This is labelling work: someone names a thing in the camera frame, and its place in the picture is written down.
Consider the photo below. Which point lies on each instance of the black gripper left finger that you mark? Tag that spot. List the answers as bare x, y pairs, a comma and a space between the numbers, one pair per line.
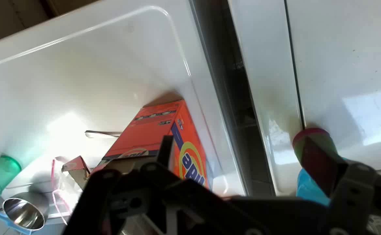
153, 194

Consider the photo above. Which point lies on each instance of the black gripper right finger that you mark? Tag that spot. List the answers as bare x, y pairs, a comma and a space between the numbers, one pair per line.
354, 189

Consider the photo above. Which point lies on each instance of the clear plastic zip bag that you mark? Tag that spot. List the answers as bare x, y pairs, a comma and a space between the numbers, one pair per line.
60, 189

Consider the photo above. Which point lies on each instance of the orange Tide detergent box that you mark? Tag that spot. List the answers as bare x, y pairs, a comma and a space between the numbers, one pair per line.
144, 136

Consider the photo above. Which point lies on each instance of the green red bottle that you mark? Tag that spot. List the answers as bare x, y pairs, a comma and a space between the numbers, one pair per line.
315, 147

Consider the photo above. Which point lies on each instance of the metal spoon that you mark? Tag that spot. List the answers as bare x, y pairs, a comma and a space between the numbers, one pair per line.
90, 133

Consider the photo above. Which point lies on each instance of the small metal bowl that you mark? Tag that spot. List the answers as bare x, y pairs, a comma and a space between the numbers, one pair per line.
24, 214

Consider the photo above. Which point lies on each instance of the white clothes dryer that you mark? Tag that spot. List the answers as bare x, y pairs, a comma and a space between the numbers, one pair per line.
95, 66

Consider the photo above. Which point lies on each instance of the white washing machine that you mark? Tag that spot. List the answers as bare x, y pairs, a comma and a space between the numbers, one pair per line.
312, 62

